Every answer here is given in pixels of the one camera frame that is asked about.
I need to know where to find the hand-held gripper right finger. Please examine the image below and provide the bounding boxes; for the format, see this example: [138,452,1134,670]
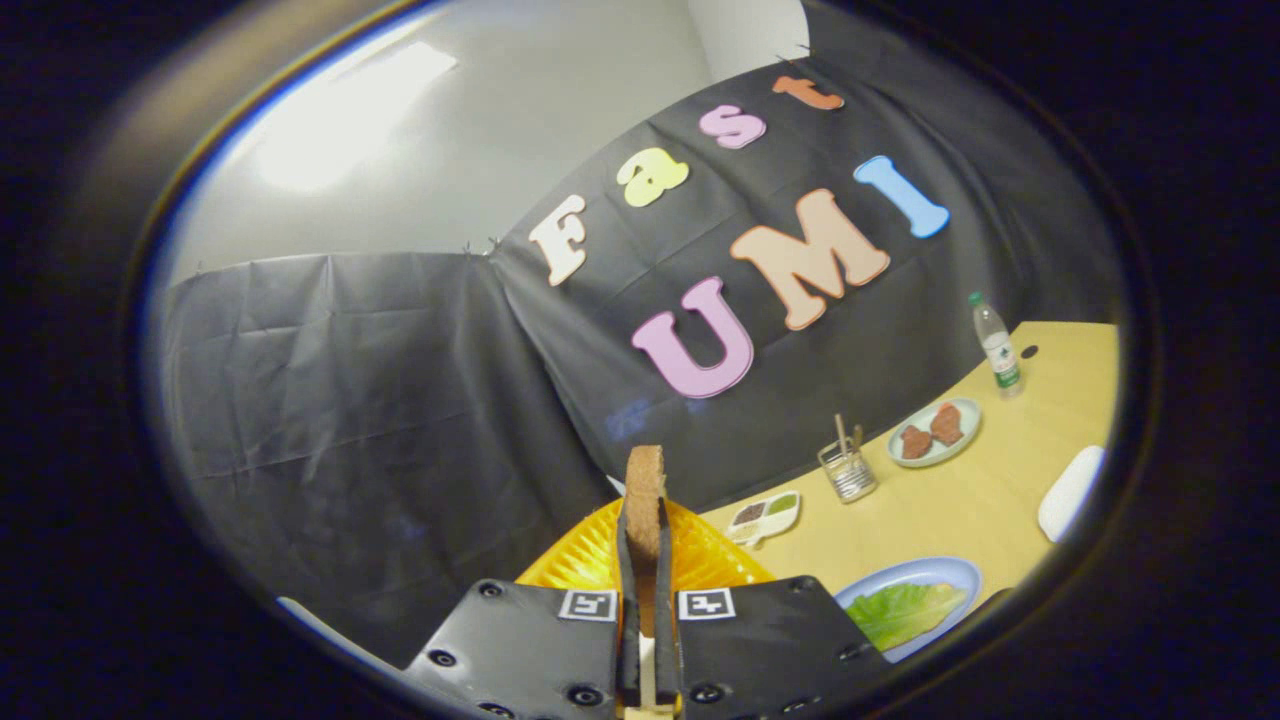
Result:
[655,495,893,720]

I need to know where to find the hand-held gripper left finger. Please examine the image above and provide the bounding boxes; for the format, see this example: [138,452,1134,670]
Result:
[403,497,643,720]

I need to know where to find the brown bread slice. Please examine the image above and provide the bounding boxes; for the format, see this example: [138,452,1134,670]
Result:
[624,445,669,641]

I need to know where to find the white divided sauce dish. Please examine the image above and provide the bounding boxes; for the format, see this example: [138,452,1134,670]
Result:
[726,490,802,549]

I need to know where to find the clear glass jar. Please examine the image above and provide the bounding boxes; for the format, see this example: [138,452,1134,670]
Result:
[817,440,880,504]

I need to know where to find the green lettuce leaf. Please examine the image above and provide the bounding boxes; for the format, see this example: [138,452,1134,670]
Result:
[847,583,969,653]

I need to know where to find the light blue plate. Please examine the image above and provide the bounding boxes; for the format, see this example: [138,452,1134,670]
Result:
[833,557,984,664]

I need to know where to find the pale oval plate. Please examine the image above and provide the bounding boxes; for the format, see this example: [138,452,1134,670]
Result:
[887,397,984,469]

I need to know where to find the clear plastic water bottle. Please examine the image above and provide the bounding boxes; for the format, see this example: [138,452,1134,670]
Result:
[967,291,1025,399]

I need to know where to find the white oblong dish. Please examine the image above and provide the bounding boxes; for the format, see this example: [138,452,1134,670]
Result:
[1037,445,1108,544]

